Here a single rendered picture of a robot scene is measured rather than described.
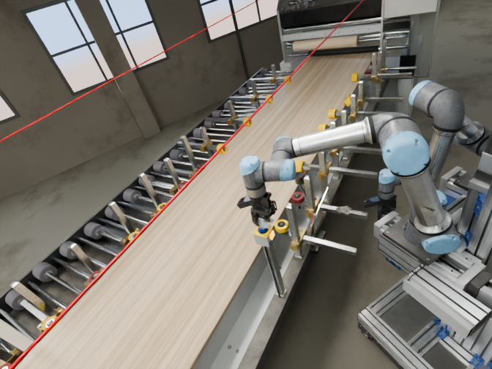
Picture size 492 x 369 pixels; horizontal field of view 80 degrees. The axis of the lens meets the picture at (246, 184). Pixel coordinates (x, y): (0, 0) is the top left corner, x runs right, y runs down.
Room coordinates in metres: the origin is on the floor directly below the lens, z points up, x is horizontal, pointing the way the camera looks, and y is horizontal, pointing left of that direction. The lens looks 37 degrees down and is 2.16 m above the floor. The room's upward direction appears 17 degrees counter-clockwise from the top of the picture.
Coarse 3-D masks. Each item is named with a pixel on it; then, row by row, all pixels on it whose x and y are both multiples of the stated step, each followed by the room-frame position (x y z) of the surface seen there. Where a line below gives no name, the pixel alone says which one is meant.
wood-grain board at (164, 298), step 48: (288, 96) 2.88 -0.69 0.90; (336, 96) 2.56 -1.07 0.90; (240, 144) 2.21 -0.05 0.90; (192, 192) 1.74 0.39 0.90; (240, 192) 1.58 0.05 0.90; (288, 192) 1.43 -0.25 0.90; (144, 240) 1.39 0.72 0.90; (192, 240) 1.27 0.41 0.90; (240, 240) 1.15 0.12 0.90; (96, 288) 1.12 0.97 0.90; (144, 288) 1.02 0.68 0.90; (192, 288) 0.93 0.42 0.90; (48, 336) 0.91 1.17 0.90; (96, 336) 0.83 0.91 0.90; (144, 336) 0.76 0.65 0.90; (192, 336) 0.69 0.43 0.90
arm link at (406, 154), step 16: (384, 128) 0.75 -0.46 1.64; (400, 128) 0.70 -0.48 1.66; (416, 128) 0.69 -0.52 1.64; (384, 144) 0.69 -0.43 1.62; (400, 144) 0.64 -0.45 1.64; (416, 144) 0.62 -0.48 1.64; (384, 160) 0.66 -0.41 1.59; (400, 160) 0.63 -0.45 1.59; (416, 160) 0.62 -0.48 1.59; (400, 176) 0.65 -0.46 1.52; (416, 176) 0.63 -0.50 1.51; (416, 192) 0.63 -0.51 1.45; (432, 192) 0.62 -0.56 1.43; (416, 208) 0.64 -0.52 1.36; (432, 208) 0.61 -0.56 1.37; (416, 224) 0.65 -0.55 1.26; (432, 224) 0.61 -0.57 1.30; (448, 224) 0.59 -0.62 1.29; (432, 240) 0.58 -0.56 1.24; (448, 240) 0.56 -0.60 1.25
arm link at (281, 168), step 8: (280, 152) 0.89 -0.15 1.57; (272, 160) 0.85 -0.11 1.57; (280, 160) 0.84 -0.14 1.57; (288, 160) 0.82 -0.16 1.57; (264, 168) 0.83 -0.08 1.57; (272, 168) 0.82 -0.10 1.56; (280, 168) 0.80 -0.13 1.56; (288, 168) 0.79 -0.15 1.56; (264, 176) 0.82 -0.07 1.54; (272, 176) 0.80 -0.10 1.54; (280, 176) 0.79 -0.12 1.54; (288, 176) 0.79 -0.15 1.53
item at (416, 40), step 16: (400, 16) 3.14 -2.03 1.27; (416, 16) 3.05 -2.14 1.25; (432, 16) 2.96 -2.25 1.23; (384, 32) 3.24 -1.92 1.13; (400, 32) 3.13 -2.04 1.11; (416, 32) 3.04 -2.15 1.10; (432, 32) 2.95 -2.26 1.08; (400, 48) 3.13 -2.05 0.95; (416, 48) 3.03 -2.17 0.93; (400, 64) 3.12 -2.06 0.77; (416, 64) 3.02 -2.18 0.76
